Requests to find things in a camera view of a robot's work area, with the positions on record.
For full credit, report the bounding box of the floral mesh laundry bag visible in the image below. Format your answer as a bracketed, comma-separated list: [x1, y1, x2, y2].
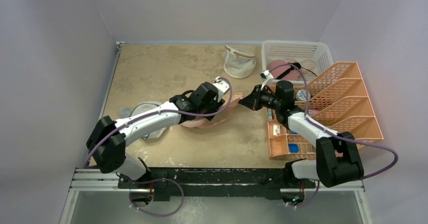
[180, 92, 243, 129]

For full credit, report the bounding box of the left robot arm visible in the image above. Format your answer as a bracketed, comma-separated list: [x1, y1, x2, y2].
[85, 77, 232, 188]

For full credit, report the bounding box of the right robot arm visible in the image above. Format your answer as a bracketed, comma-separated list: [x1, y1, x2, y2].
[239, 81, 364, 187]

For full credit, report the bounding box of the pink bra in basket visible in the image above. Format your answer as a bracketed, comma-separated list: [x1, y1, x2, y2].
[267, 58, 301, 81]

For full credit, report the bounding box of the white round mesh bag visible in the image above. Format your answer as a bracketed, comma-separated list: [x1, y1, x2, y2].
[120, 101, 167, 140]

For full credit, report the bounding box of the white marker in organizer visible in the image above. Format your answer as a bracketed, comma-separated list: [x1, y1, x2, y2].
[267, 108, 273, 121]

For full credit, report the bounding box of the white box in organizer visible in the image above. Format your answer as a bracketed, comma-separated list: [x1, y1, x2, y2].
[272, 124, 281, 136]

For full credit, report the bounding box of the blue item in organizer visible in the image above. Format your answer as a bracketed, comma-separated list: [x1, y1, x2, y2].
[288, 143, 300, 153]

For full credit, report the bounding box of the white plastic basket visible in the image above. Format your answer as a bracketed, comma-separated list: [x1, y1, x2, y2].
[261, 40, 334, 83]

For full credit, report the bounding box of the orange plastic desk organizer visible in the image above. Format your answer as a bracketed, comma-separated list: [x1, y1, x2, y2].
[267, 62, 384, 160]

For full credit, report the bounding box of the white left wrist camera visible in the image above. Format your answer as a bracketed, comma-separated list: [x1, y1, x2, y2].
[213, 77, 230, 98]

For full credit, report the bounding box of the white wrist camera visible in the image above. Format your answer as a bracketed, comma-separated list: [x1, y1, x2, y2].
[260, 70, 274, 90]
[213, 77, 230, 98]

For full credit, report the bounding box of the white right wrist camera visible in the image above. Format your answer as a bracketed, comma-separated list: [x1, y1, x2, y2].
[260, 70, 274, 90]

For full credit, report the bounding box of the white mesh drawstring bag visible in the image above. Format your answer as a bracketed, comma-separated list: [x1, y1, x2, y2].
[222, 45, 256, 79]

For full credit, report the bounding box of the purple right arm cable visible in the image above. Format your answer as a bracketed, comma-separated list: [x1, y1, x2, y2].
[269, 63, 399, 210]

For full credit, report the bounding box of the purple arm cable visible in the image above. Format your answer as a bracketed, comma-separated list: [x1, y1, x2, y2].
[83, 77, 233, 217]
[269, 63, 399, 210]

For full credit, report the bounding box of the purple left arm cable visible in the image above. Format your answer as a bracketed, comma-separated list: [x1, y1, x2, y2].
[83, 77, 233, 217]

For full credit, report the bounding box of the metal corner bracket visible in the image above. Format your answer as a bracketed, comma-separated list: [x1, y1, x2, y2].
[116, 41, 127, 53]

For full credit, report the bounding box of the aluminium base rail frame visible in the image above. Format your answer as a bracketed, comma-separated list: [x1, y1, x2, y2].
[60, 167, 372, 223]

